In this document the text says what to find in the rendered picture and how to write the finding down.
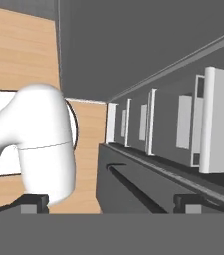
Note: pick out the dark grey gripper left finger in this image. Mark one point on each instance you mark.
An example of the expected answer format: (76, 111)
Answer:
(34, 201)

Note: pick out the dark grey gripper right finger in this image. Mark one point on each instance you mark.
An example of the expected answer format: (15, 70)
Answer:
(187, 200)

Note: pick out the dark grey fridge door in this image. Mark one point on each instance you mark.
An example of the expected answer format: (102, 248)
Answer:
(133, 186)

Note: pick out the white rounded bent thing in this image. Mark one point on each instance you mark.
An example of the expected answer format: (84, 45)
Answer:
(44, 132)

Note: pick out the large white door shelf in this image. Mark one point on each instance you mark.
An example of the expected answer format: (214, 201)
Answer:
(221, 123)

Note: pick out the light wood cupboard panel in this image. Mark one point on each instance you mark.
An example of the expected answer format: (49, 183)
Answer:
(20, 50)

